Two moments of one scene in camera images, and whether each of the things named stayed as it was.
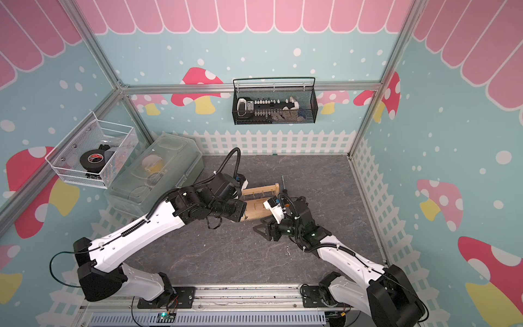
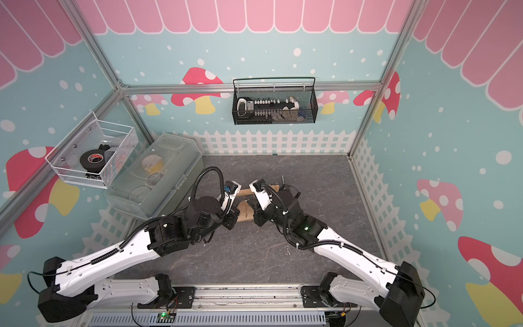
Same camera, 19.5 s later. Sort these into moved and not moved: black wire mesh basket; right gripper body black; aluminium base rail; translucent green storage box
Moved: right gripper body black
Not moved: translucent green storage box; black wire mesh basket; aluminium base rail
